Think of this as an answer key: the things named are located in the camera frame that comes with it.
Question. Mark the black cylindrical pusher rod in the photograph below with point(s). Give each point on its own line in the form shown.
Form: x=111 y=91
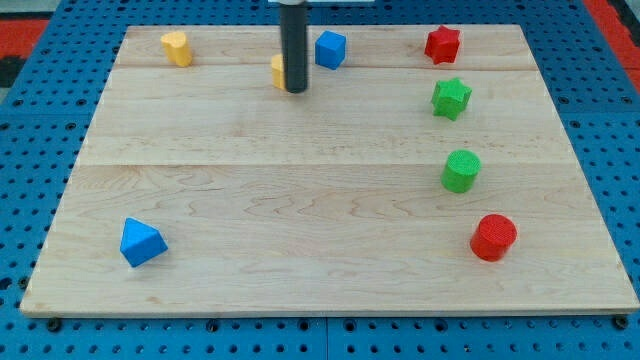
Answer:
x=293 y=33

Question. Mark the blue triangle block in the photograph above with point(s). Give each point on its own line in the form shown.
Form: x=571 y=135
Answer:
x=140 y=242

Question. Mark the red star block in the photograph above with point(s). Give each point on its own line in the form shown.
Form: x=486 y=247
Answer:
x=442 y=45

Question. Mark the green star block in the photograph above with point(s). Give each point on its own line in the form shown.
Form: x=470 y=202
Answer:
x=450 y=98

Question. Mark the blue cube block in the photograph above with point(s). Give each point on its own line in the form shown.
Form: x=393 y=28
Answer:
x=330 y=50

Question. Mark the yellow block behind rod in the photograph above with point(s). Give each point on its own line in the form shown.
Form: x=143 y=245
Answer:
x=277 y=71

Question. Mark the yellow heart block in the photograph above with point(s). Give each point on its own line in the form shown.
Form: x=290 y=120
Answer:
x=177 y=48

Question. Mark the light wooden board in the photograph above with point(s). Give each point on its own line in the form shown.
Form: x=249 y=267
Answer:
x=329 y=202

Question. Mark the green cylinder block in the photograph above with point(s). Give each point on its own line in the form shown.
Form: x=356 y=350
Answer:
x=460 y=171

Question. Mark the red cylinder block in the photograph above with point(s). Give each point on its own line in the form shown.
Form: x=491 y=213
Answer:
x=493 y=237

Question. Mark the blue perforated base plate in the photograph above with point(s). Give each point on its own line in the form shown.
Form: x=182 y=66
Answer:
x=49 y=107

